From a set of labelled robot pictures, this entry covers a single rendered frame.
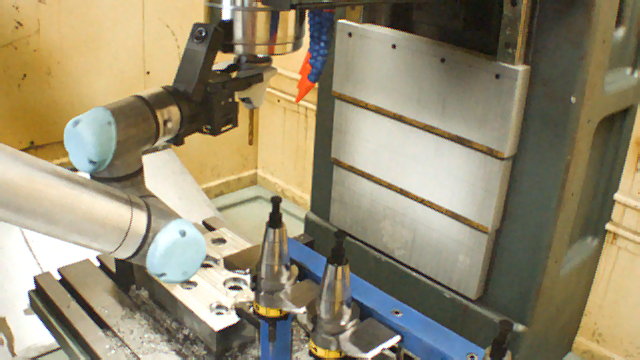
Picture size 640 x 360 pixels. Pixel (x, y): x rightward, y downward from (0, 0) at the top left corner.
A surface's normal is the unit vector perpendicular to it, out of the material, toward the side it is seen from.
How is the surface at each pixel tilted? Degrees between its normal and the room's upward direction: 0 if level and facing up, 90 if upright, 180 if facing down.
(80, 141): 94
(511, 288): 90
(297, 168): 90
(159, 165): 24
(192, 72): 61
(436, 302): 90
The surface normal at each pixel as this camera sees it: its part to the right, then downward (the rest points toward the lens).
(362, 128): -0.73, 0.23
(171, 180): 0.33, -0.69
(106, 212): 0.78, -0.05
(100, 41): 0.69, 0.33
